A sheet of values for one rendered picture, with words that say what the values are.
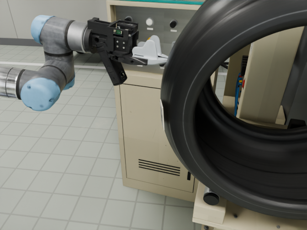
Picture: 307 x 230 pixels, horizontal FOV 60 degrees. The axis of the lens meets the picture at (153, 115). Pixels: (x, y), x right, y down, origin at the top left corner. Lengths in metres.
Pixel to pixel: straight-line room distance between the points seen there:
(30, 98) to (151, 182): 1.36
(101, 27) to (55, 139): 1.98
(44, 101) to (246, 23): 0.45
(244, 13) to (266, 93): 0.54
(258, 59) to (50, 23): 0.63
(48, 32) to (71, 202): 1.45
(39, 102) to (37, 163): 1.74
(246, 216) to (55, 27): 0.76
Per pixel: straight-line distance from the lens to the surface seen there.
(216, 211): 0.82
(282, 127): 1.05
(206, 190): 0.79
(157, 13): 1.36
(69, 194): 2.06
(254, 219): 0.91
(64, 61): 0.76
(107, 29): 0.65
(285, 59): 0.95
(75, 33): 0.70
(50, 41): 0.75
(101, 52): 0.70
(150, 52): 0.65
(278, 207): 0.73
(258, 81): 0.98
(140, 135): 1.65
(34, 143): 2.60
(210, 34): 0.50
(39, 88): 0.64
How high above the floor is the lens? 1.50
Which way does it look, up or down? 33 degrees down
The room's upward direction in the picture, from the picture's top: straight up
